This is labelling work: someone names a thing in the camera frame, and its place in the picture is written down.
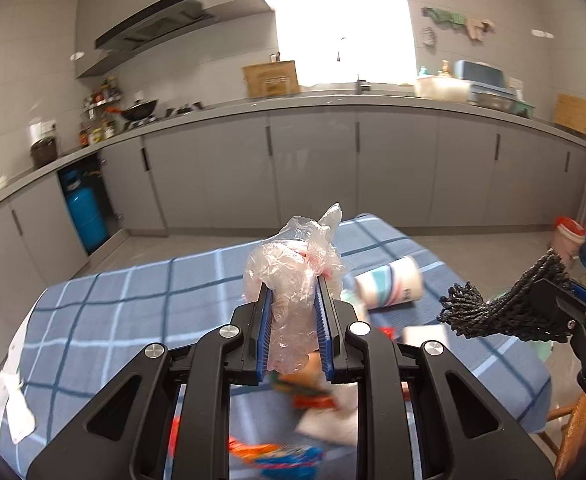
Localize white paper cup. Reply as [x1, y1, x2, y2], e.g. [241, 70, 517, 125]
[355, 256, 423, 310]

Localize clear plastic bag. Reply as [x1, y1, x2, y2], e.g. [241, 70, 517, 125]
[243, 203, 346, 375]

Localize orange blue snack wrapper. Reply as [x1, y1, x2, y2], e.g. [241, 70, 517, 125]
[228, 437, 323, 479]

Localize grey kitchen cabinets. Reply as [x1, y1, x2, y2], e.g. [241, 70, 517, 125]
[0, 104, 586, 311]

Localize white crumpled tissue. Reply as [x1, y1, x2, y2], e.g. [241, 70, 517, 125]
[295, 384, 358, 448]

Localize pink bucket red lid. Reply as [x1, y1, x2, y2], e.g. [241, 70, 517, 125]
[551, 217, 586, 268]

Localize wicker chair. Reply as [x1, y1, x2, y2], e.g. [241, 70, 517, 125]
[538, 393, 586, 479]

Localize blue plaid tablecloth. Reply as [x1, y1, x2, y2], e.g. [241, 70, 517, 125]
[0, 214, 551, 479]

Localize blue gas cylinder under counter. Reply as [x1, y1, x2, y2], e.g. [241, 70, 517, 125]
[62, 170, 109, 254]

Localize wooden cutting board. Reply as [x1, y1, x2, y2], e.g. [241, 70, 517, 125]
[553, 93, 586, 136]

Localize black wok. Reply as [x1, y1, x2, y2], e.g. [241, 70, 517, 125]
[107, 100, 157, 122]

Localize blue dish rack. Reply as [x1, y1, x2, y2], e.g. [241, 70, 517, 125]
[453, 60, 515, 113]

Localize spice rack with bottles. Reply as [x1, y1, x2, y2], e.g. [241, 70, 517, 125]
[78, 76, 123, 148]

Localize cardboard box on counter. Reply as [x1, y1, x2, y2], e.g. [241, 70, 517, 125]
[242, 61, 301, 99]

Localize white plastic container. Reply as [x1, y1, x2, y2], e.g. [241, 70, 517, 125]
[415, 75, 470, 103]

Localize green hanging cloth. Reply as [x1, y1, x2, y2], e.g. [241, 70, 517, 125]
[421, 6, 468, 29]

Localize black range hood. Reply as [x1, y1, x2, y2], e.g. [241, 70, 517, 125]
[95, 0, 215, 53]

